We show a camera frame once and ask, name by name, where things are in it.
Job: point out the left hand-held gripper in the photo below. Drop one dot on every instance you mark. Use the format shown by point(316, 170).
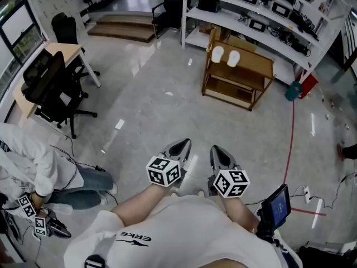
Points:
point(164, 172)

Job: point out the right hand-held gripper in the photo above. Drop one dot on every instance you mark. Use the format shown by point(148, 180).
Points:
point(231, 183)

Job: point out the white slipper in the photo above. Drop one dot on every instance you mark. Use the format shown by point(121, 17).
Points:
point(217, 54)
point(233, 59)

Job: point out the person's left forearm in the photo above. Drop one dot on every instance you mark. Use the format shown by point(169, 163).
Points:
point(139, 205)

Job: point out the person's right forearm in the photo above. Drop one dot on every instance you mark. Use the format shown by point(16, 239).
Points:
point(240, 211)

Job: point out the person's white shoe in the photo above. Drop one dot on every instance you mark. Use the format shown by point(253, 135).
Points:
point(200, 193)
point(174, 194)

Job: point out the black mounted screen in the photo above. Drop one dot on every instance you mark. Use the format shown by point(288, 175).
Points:
point(277, 206)

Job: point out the black power adapter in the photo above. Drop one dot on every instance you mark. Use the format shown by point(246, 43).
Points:
point(100, 168)

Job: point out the person's white t-shirt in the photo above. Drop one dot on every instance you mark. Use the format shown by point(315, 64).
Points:
point(181, 233)

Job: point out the white power strip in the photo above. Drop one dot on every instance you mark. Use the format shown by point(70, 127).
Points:
point(306, 194)

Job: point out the red floor tape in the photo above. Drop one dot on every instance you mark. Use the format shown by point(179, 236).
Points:
point(309, 211)

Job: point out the wooden shoe rack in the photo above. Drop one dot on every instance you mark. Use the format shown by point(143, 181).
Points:
point(237, 77)

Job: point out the teal bin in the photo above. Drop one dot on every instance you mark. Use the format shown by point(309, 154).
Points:
point(293, 91)

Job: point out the black round chest device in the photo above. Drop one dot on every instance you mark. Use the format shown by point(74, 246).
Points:
point(94, 262)

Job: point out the black bag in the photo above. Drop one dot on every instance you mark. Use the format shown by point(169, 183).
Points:
point(329, 257)

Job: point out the red box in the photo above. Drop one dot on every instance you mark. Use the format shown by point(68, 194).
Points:
point(310, 83)

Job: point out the cardboard box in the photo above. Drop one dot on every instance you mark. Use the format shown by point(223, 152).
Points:
point(242, 43)

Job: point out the black mesh office chair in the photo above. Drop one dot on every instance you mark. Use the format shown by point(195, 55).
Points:
point(50, 82)

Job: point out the dark wooden steps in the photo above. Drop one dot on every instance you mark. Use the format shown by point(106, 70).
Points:
point(122, 28)

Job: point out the light wooden desk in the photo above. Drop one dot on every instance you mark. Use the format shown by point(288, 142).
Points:
point(69, 50)

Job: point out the black armrest office chair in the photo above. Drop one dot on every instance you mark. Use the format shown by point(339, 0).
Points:
point(170, 7)

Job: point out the white shelving unit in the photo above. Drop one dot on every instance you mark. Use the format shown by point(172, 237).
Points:
point(251, 18)

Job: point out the black box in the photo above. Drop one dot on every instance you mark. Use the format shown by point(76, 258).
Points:
point(207, 5)

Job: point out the whiteboard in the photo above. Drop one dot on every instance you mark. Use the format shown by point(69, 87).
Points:
point(55, 1)

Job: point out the black-framed window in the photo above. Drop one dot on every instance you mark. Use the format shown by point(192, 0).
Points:
point(16, 26)

